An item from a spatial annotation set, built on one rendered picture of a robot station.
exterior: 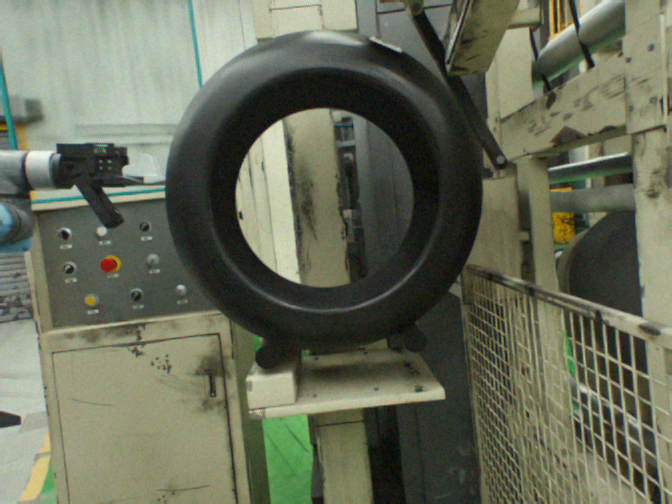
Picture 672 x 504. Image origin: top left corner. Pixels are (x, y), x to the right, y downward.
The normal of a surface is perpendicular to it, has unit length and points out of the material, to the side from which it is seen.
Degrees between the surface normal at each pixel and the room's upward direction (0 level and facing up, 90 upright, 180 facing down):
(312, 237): 90
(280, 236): 90
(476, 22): 162
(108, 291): 90
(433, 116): 85
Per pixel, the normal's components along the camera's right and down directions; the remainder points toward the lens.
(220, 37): 0.36, 0.03
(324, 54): 0.02, -0.12
